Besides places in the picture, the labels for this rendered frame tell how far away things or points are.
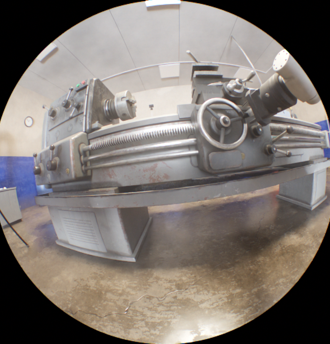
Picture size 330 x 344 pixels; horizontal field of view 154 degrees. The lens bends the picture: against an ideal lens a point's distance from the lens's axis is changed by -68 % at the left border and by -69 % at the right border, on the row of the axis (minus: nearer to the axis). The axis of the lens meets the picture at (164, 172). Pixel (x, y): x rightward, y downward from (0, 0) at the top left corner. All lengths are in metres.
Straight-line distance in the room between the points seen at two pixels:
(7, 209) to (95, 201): 2.04
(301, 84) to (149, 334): 0.79
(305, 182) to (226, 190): 1.14
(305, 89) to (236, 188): 0.45
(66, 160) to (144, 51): 3.16
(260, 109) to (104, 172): 0.79
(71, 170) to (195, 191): 0.62
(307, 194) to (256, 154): 1.03
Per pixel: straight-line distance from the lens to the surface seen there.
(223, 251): 0.85
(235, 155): 0.53
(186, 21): 3.19
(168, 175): 0.65
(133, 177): 0.69
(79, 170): 0.74
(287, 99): 0.34
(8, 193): 2.48
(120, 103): 0.96
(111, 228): 0.77
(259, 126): 0.60
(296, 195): 1.62
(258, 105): 0.41
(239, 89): 0.59
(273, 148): 0.63
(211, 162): 0.49
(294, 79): 0.31
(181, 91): 4.67
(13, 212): 2.52
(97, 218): 0.79
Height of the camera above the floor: 0.56
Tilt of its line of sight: 3 degrees down
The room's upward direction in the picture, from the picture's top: 7 degrees counter-clockwise
